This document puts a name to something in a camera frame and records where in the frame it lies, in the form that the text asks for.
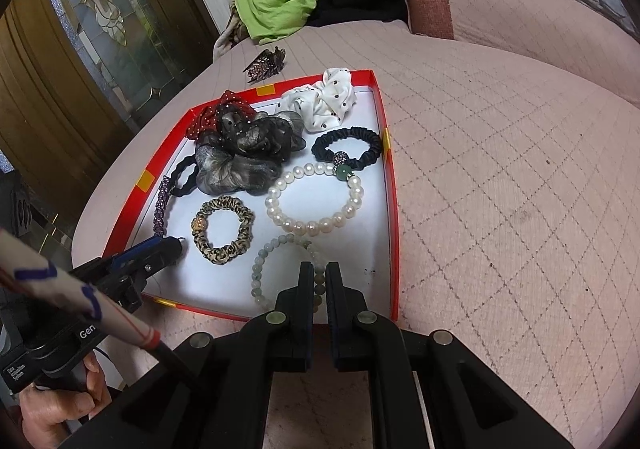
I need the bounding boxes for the pink pillow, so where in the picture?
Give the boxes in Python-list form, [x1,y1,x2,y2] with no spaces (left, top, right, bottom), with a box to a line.
[406,0,640,115]

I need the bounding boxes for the black hair tie with bead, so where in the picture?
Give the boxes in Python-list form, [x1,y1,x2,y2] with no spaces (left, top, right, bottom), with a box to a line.
[311,126,383,175]

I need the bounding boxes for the white pearl bracelet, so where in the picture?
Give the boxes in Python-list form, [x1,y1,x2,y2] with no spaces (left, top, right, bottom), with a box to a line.
[265,163,363,236]

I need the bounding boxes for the black hair tie purple rhinestones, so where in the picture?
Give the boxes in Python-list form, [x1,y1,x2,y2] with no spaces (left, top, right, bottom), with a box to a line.
[154,154,201,236]

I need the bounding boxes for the red dotted scrunchie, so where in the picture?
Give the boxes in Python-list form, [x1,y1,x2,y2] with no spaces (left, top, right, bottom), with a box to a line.
[186,89,256,140]

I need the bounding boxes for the person's left hand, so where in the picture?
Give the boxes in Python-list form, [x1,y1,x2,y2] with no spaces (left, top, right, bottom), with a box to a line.
[17,354,113,449]

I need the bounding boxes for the grey sheer scrunchie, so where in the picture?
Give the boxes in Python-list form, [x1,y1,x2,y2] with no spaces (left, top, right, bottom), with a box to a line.
[195,109,307,196]

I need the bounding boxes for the leopard print hair tie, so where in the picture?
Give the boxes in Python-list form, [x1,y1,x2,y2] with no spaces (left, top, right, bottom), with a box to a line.
[192,196,256,266]

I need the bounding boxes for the black cloth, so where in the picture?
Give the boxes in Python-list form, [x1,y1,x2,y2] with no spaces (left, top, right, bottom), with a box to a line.
[305,0,411,30]

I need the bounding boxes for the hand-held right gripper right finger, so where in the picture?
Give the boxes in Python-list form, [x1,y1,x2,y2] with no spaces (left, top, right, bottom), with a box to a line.
[325,261,576,449]

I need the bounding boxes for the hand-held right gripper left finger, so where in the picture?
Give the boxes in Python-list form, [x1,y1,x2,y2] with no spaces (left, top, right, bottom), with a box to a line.
[117,261,316,449]

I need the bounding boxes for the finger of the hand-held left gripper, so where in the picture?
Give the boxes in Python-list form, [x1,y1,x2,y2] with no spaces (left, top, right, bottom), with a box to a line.
[127,238,187,287]
[107,235,168,275]

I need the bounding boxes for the white taped cable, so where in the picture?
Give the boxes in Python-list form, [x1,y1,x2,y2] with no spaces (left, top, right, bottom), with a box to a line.
[0,228,203,392]

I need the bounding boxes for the white tray with red rim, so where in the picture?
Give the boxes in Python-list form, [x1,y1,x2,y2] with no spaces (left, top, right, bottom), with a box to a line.
[104,69,401,322]

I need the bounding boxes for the white dotted scrunchie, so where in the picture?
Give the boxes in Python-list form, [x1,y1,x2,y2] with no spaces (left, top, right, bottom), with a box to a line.
[279,68,358,132]

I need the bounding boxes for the patterned beige cloth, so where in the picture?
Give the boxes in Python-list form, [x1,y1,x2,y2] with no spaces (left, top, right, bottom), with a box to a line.
[212,0,258,62]

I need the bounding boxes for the brown hair claw clip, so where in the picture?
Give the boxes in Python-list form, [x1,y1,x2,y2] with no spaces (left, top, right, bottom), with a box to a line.
[243,46,287,82]

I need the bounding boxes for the wooden door with glass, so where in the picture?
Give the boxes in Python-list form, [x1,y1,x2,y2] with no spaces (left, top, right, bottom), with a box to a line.
[0,0,236,230]

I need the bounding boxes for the green jade bead bracelet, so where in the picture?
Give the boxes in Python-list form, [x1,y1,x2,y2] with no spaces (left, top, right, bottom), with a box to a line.
[251,233,328,315]

